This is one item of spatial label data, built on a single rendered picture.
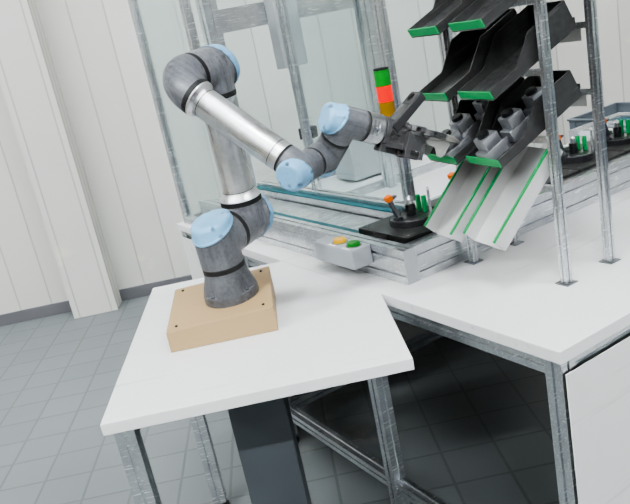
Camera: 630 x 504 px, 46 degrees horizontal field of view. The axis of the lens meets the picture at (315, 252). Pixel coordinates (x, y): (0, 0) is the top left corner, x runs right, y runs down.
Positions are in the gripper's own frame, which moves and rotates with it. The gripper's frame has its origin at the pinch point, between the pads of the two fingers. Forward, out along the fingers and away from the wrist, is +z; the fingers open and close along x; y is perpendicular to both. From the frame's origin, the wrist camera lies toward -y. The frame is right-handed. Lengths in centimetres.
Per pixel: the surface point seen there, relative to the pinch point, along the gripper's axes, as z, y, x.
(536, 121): 10.1, -7.3, 18.8
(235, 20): -24, -33, -135
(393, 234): 4.0, 29.1, -23.3
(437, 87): -2.3, -12.3, -7.7
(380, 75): 1, -17, -49
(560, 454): 18, 64, 45
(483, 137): 0.3, -1.1, 13.6
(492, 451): 75, 103, -40
